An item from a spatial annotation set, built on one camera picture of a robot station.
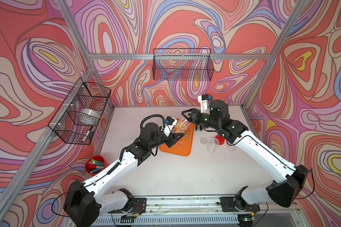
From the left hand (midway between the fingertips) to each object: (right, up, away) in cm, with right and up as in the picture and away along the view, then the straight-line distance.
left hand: (180, 131), depth 72 cm
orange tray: (+4, -13, +24) cm, 27 cm away
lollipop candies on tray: (+7, -7, +28) cm, 29 cm away
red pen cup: (-47, -18, +5) cm, 50 cm away
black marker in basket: (-48, -1, 0) cm, 48 cm away
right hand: (+2, +7, -2) cm, 7 cm away
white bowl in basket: (-46, +8, -2) cm, 47 cm away
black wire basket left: (-54, +6, +2) cm, 55 cm away
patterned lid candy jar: (0, +3, -3) cm, 4 cm away
